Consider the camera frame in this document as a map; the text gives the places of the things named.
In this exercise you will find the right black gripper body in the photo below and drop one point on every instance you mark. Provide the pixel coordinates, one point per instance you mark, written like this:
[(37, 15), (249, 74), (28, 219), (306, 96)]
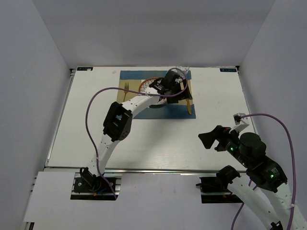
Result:
[(230, 145)]

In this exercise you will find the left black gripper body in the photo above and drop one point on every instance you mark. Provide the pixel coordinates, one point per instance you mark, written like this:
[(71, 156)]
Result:
[(175, 89)]

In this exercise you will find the clear drinking glass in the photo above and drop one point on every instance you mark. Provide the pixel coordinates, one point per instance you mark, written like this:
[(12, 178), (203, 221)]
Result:
[(183, 68)]

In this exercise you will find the blue beige cloth placemat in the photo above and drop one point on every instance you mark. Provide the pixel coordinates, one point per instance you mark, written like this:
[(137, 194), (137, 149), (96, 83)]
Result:
[(139, 80)]

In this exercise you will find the gold fork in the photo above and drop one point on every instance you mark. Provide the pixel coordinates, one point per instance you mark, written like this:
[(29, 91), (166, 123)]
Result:
[(126, 87)]

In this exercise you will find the gold knife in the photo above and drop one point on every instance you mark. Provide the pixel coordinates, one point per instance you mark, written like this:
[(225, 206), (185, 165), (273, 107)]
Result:
[(188, 107)]

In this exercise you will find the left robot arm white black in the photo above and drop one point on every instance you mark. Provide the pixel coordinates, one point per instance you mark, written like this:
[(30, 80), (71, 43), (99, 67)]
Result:
[(118, 120)]

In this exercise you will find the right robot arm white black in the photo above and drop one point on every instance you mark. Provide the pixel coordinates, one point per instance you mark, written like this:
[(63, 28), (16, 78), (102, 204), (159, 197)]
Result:
[(280, 212)]

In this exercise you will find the right blue corner sticker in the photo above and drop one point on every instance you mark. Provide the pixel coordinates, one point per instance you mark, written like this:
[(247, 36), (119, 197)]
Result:
[(228, 69)]

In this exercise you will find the blue corner sticker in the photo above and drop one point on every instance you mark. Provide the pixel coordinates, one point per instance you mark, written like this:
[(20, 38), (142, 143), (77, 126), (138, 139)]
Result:
[(84, 69), (228, 69)]

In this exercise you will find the left blue corner sticker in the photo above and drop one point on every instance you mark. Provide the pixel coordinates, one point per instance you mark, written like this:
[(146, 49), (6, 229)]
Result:
[(84, 69)]

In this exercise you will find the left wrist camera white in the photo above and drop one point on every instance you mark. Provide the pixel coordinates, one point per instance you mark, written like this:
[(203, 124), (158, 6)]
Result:
[(178, 80)]

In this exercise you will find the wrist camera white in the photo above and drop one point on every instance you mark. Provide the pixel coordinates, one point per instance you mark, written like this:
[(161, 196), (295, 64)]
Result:
[(178, 80), (240, 122)]

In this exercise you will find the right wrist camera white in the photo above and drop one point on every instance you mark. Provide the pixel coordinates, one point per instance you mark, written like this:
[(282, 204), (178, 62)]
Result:
[(240, 122)]

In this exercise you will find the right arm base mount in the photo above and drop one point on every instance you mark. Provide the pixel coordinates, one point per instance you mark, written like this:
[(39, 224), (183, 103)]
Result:
[(214, 188)]

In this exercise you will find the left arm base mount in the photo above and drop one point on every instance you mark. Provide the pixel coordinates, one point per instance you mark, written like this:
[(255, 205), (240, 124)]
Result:
[(87, 186)]

